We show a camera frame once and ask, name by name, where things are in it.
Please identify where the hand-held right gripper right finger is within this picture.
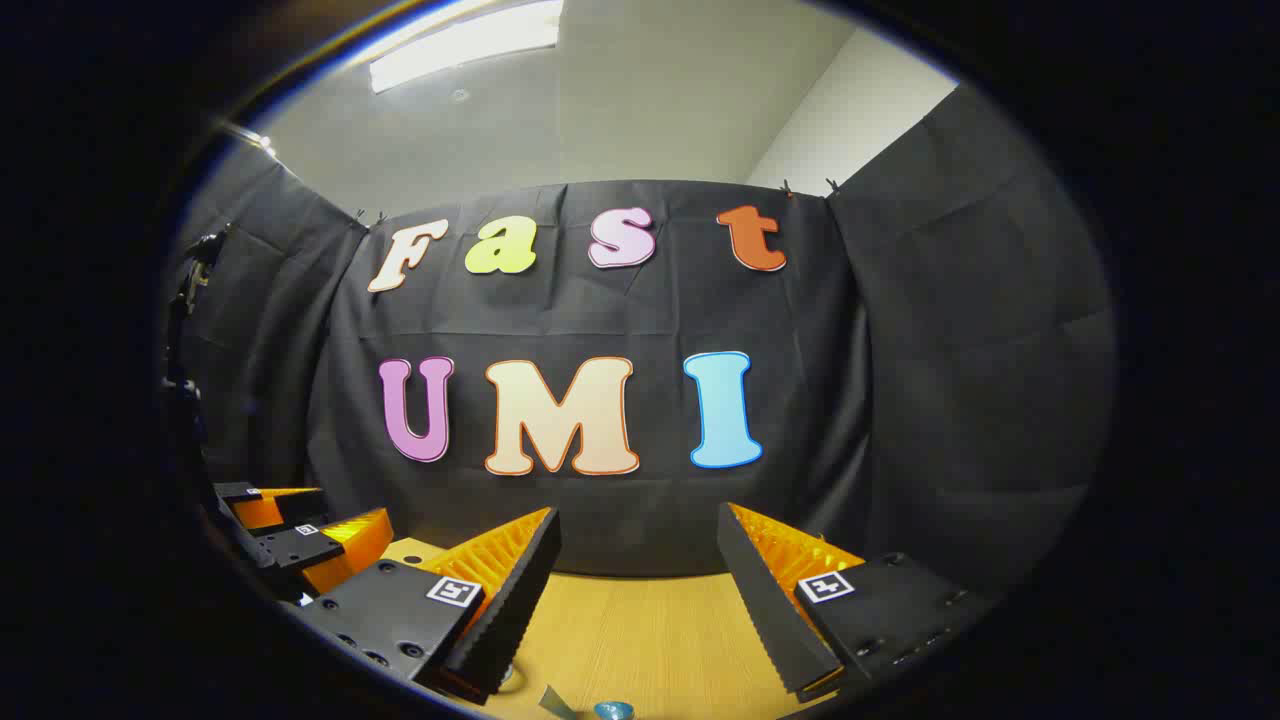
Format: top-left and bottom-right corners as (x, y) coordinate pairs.
(716, 502), (1001, 704)

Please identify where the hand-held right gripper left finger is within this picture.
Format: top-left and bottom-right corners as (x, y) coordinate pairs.
(295, 505), (563, 706)

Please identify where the dark stand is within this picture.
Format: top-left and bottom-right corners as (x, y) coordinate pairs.
(165, 228), (233, 471)

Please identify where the black backdrop cloth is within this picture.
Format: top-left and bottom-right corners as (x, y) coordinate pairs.
(165, 85), (1119, 601)

